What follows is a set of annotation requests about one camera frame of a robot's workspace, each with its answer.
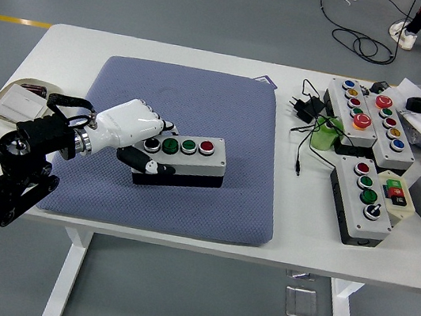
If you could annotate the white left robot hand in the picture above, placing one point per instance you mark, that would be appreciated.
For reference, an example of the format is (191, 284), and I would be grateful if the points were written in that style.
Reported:
(127, 125)

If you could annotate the grey four-button control box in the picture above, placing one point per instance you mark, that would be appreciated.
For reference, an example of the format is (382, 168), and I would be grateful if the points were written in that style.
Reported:
(193, 163)
(368, 227)

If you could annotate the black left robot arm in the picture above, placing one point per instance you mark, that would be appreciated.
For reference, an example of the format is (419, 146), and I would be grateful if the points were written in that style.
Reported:
(38, 131)

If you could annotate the grey five-button control box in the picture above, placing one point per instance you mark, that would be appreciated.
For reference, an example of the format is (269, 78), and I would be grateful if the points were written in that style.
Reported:
(399, 156)
(358, 135)

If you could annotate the white table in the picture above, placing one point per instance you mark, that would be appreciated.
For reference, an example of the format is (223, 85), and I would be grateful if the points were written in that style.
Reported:
(73, 40)

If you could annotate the dark red small item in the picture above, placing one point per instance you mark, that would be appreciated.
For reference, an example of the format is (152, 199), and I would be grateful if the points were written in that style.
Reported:
(33, 90)

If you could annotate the blue-grey padded mat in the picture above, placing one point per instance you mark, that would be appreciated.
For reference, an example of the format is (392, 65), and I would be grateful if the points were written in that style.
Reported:
(234, 210)

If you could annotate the purple label card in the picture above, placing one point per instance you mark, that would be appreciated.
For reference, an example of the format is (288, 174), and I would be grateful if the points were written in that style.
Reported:
(266, 80)

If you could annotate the black power adapter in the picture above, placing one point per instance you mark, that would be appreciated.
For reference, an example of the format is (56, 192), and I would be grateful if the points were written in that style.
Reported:
(308, 107)

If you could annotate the green cup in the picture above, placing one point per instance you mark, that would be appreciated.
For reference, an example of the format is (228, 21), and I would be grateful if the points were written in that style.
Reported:
(322, 139)

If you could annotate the metal floor plate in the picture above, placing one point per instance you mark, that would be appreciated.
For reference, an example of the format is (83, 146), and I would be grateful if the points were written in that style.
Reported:
(300, 275)
(301, 302)

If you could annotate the small black device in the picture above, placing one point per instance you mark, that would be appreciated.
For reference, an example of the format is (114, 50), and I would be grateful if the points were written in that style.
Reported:
(378, 87)

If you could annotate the white wall switch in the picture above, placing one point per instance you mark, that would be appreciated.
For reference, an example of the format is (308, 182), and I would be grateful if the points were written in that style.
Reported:
(23, 102)

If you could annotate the cream three-button switch box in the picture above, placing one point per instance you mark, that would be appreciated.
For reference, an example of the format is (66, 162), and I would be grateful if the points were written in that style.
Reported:
(402, 212)

